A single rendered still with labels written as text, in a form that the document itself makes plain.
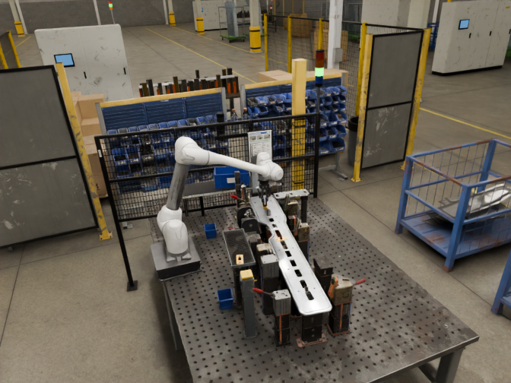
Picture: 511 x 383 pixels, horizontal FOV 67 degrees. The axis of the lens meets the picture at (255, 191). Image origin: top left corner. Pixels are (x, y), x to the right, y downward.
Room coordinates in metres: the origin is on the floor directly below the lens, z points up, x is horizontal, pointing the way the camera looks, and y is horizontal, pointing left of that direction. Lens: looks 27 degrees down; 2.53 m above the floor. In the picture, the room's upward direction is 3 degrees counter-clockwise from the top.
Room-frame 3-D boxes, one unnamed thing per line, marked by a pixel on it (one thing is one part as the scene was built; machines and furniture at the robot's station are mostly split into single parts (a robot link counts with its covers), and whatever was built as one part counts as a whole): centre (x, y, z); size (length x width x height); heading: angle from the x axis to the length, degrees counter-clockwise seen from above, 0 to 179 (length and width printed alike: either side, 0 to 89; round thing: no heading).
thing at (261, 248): (2.04, -0.04, 0.89); 0.13 x 0.11 x 0.38; 101
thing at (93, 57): (8.65, 3.45, 1.22); 1.60 x 0.54 x 2.45; 110
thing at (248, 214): (2.29, 0.06, 0.94); 0.18 x 0.13 x 0.49; 11
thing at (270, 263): (1.87, -0.06, 0.90); 0.13 x 0.10 x 0.41; 101
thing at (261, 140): (3.25, -0.06, 1.30); 0.23 x 0.02 x 0.31; 101
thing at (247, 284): (1.68, 0.07, 0.92); 0.08 x 0.08 x 0.44; 11
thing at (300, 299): (2.21, -0.17, 1.00); 1.38 x 0.22 x 0.02; 11
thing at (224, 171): (3.07, 0.20, 1.10); 0.30 x 0.17 x 0.13; 92
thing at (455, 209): (3.54, -2.28, 0.47); 1.20 x 0.80 x 0.95; 109
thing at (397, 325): (2.51, -0.06, 0.68); 2.56 x 1.61 x 0.04; 20
